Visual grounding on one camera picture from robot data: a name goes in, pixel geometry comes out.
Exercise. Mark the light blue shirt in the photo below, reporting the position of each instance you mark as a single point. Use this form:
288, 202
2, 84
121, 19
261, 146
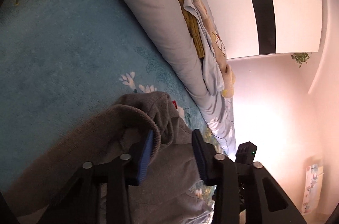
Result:
212, 73

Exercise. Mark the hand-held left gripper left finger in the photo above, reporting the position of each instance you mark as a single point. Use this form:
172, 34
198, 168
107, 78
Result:
145, 155

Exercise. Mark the olive knit sweater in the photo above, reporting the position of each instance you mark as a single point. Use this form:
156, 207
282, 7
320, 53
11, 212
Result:
194, 30

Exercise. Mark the grey pants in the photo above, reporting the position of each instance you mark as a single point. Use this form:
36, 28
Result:
169, 173

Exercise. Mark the hanging green plant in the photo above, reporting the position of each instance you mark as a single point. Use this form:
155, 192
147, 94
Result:
300, 57

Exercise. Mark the cream fluffy garment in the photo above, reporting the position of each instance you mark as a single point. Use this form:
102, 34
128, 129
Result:
222, 54

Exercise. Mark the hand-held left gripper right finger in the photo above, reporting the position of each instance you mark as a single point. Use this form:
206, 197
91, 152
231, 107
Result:
198, 157

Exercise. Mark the light blue floral duvet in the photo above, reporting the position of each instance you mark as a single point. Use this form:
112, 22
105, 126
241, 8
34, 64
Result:
148, 1

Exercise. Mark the wall poster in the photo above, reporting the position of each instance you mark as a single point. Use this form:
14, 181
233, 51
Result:
312, 187

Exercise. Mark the white wardrobe with black stripe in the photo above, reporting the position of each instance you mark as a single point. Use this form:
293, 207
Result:
238, 15

